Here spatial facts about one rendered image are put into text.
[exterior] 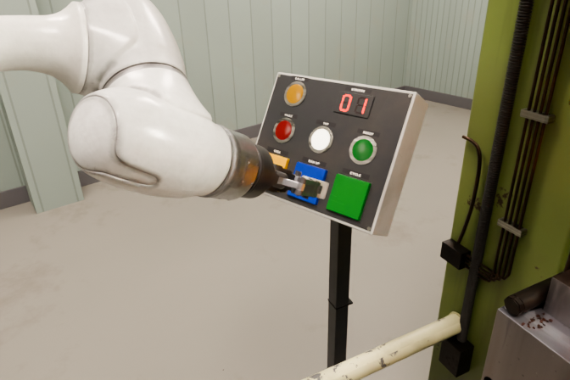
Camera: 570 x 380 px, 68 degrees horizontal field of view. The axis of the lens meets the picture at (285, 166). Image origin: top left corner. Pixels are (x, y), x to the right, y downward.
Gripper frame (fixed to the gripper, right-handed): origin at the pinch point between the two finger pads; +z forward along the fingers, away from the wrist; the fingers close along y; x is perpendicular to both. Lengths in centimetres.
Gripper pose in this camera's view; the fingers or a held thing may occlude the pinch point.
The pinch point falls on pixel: (313, 187)
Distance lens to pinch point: 72.8
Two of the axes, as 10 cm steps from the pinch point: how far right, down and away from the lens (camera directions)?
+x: 3.0, -9.6, 0.0
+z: 5.6, 1.7, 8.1
